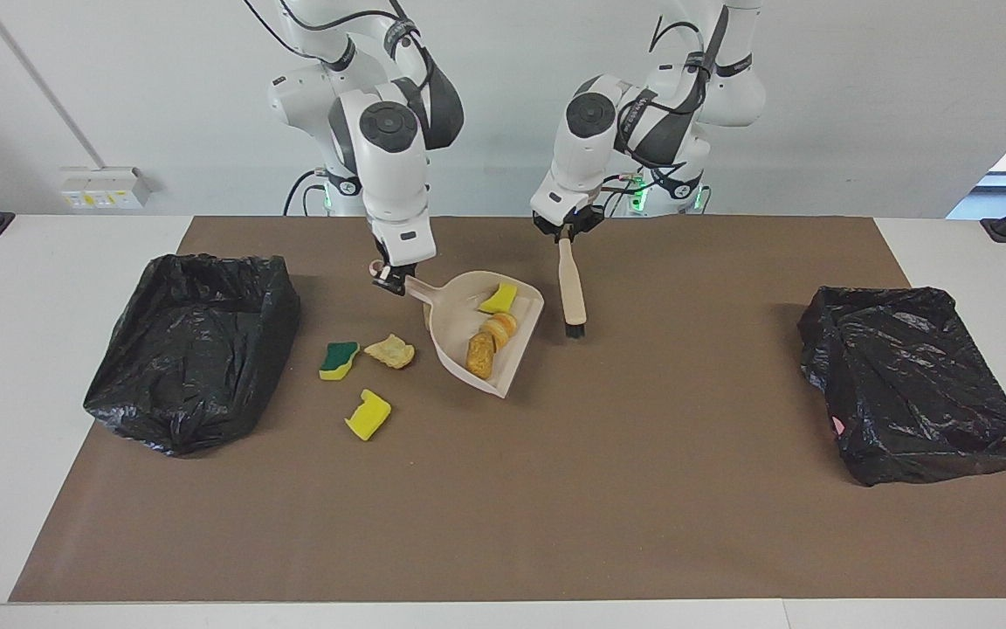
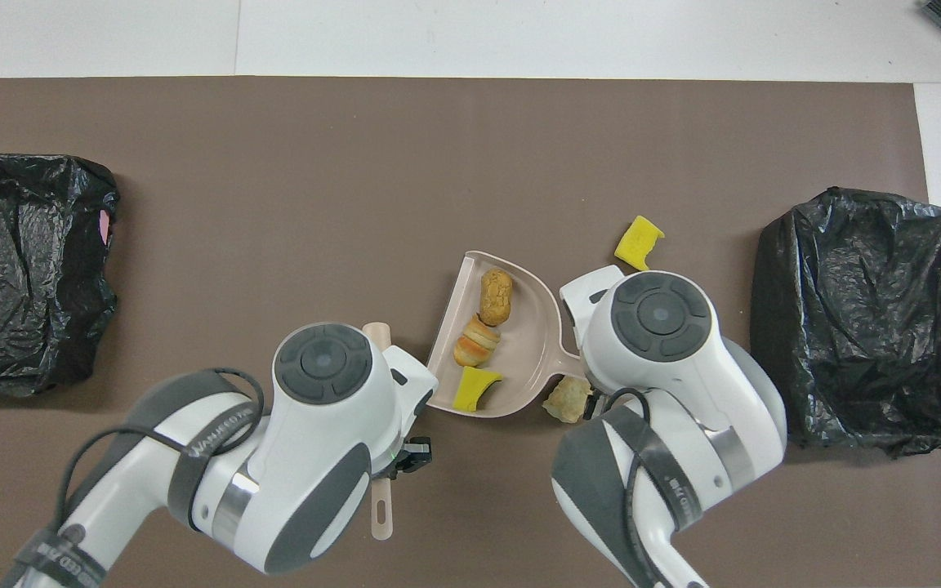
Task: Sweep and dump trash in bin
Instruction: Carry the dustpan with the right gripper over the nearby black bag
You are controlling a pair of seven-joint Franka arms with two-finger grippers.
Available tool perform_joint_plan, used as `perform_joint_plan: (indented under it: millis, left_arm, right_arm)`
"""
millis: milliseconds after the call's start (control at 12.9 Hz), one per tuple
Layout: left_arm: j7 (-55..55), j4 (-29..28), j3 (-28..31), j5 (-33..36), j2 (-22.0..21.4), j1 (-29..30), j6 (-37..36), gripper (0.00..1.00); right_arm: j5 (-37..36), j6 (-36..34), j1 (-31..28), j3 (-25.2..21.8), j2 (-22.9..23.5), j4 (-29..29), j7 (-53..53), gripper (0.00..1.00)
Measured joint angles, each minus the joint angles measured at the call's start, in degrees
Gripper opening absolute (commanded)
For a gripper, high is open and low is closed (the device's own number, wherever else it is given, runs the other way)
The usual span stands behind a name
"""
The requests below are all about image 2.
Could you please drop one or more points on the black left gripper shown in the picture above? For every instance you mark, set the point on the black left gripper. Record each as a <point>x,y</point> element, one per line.
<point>413,455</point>

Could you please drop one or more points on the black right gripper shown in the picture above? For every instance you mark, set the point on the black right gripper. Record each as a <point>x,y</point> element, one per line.
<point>593,404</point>

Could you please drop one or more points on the beige plastic dustpan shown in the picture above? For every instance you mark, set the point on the beige plastic dustpan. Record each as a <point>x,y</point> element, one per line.
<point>528,343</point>

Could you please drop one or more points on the small yellow sponge piece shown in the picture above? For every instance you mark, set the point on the small yellow sponge piece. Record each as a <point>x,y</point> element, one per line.
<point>474,388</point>

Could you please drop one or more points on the beige hand brush black bristles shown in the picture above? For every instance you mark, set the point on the beige hand brush black bristles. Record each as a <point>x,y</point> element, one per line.
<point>378,335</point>

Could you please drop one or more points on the beige crumbly foam chunk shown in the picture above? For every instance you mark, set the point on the beige crumbly foam chunk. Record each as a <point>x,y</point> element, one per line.
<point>477,343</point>
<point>568,400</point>

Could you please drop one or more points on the brown bread roll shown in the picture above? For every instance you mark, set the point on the brown bread roll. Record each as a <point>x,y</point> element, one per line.
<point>495,296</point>

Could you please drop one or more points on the large yellow sponge piece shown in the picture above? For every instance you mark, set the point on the large yellow sponge piece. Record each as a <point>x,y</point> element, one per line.
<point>638,243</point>

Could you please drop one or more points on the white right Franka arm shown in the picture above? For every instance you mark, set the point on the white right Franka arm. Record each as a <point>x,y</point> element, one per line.
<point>666,343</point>

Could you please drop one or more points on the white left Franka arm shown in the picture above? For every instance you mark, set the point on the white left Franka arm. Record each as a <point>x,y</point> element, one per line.
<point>307,457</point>

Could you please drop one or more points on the black bagged bin pink mark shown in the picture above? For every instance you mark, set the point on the black bagged bin pink mark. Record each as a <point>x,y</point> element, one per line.
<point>29,269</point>

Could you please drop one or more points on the brown table mat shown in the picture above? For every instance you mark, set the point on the brown table mat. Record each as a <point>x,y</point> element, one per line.
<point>274,204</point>

